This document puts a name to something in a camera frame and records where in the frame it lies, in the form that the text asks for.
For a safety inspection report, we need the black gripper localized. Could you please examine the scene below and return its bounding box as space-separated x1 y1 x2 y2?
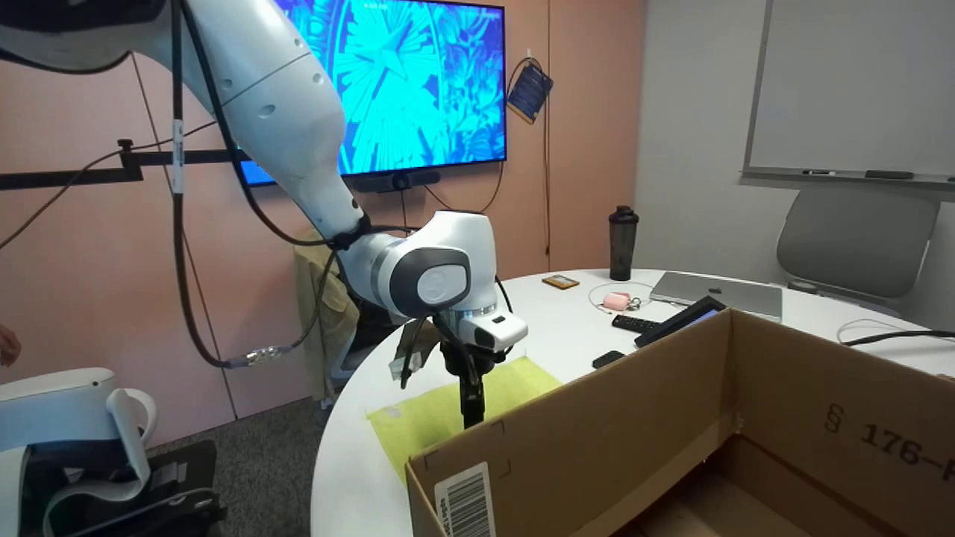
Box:
441 332 499 430

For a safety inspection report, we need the yellow towel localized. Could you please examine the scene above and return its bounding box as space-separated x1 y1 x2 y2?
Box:
368 354 563 475

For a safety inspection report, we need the brown cardboard box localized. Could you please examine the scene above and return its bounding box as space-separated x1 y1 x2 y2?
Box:
399 308 955 537

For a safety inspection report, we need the black remote control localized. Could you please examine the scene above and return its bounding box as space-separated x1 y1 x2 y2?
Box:
608 309 666 338

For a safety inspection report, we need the tan fabric object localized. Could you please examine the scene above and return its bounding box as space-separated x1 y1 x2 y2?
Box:
294 242 363 384

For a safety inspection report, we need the black bottle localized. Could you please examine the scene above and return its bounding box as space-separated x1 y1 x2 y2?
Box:
605 202 642 282

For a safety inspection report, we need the black tablet with screen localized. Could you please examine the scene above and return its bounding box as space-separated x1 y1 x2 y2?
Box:
635 291 727 350

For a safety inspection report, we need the silver laptop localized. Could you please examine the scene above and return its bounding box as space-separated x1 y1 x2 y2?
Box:
651 269 787 321

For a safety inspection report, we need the black robot stand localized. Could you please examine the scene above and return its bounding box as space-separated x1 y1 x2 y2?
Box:
17 435 227 537

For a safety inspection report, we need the grey shell chair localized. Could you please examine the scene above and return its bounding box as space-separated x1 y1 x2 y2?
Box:
773 183 944 302

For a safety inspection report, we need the whiteboard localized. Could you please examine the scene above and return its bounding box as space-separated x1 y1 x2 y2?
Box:
744 0 955 190

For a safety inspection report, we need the black wall mounted device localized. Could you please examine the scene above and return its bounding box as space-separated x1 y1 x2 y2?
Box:
508 62 554 124

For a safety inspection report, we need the wall television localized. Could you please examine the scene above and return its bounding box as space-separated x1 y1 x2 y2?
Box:
236 0 509 190

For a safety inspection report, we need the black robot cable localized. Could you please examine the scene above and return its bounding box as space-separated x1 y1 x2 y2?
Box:
160 0 345 369

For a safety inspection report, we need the black cable on table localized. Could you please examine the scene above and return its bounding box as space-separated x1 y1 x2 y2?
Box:
832 326 955 351

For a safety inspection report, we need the black camera boom rod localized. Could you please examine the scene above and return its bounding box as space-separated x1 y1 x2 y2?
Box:
0 138 251 194

